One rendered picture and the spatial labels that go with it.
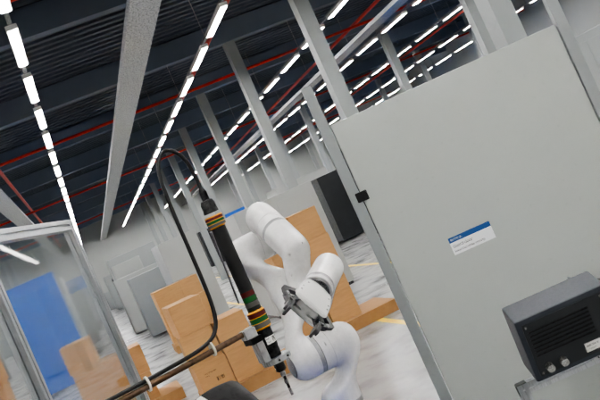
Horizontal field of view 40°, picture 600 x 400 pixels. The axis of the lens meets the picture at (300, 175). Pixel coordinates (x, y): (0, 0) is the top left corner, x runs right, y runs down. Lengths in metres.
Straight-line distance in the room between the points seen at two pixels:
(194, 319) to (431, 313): 5.85
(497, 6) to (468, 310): 5.15
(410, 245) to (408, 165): 0.36
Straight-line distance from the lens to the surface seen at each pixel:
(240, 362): 9.46
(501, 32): 8.46
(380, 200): 3.68
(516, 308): 2.33
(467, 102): 3.75
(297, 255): 2.30
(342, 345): 2.49
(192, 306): 9.35
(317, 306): 2.06
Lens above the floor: 1.76
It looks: 1 degrees up
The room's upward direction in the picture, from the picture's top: 24 degrees counter-clockwise
